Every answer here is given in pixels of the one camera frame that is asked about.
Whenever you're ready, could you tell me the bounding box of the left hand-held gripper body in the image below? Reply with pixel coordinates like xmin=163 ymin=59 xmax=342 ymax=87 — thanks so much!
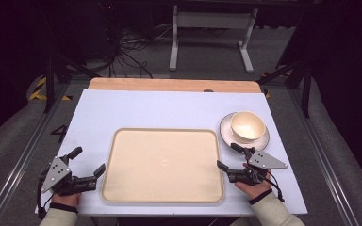
xmin=40 ymin=154 xmax=98 ymax=198

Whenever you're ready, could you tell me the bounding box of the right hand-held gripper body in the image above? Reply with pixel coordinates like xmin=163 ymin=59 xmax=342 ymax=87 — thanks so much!
xmin=227 ymin=146 xmax=288 ymax=186

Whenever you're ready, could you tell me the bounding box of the person's left hand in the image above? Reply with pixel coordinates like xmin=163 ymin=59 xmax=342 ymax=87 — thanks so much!
xmin=50 ymin=192 xmax=82 ymax=208

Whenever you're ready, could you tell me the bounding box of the person's right hand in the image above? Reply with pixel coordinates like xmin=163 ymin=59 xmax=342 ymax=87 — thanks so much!
xmin=234 ymin=162 xmax=273 ymax=201

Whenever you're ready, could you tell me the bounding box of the white saucer plate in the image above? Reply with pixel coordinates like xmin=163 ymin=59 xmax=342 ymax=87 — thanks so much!
xmin=219 ymin=111 xmax=271 ymax=152

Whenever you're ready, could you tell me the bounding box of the cream bowl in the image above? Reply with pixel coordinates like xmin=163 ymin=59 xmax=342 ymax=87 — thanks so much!
xmin=230 ymin=110 xmax=267 ymax=145

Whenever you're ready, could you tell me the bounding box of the black tape floor mark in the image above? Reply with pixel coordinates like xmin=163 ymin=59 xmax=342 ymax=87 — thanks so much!
xmin=50 ymin=123 xmax=69 ymax=144

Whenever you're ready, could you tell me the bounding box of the beige rectangular tray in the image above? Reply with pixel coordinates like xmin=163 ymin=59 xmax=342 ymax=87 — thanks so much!
xmin=100 ymin=127 xmax=226 ymax=204

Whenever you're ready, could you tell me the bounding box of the yellow black floor tape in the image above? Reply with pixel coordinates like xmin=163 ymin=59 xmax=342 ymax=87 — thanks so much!
xmin=27 ymin=76 xmax=74 ymax=103
xmin=261 ymin=71 xmax=294 ymax=100

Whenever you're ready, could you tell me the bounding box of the white table board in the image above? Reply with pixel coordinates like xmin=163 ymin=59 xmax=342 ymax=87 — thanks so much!
xmin=34 ymin=89 xmax=309 ymax=218

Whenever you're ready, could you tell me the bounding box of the black tripod stand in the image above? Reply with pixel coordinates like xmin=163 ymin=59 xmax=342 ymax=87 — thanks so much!
xmin=42 ymin=51 xmax=102 ymax=114
xmin=256 ymin=56 xmax=313 ymax=120

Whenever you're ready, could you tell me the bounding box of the wooden table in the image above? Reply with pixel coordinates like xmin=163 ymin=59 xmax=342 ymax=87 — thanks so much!
xmin=87 ymin=77 xmax=263 ymax=94

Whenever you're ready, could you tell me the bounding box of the white metal stand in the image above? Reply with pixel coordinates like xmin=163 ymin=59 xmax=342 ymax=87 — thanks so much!
xmin=168 ymin=5 xmax=259 ymax=74

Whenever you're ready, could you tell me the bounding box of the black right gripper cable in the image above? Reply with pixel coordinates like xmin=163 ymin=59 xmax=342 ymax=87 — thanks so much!
xmin=263 ymin=169 xmax=286 ymax=203

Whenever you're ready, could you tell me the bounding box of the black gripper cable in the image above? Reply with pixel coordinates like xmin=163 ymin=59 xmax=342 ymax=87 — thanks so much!
xmin=36 ymin=173 xmax=55 ymax=220
xmin=263 ymin=169 xmax=286 ymax=203

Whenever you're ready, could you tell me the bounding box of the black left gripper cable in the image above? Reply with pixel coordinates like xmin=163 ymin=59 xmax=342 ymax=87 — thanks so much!
xmin=36 ymin=173 xmax=55 ymax=220

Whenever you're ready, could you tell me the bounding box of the tangle of black floor cables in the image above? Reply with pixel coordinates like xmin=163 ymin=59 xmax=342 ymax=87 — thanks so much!
xmin=105 ymin=3 xmax=174 ymax=79

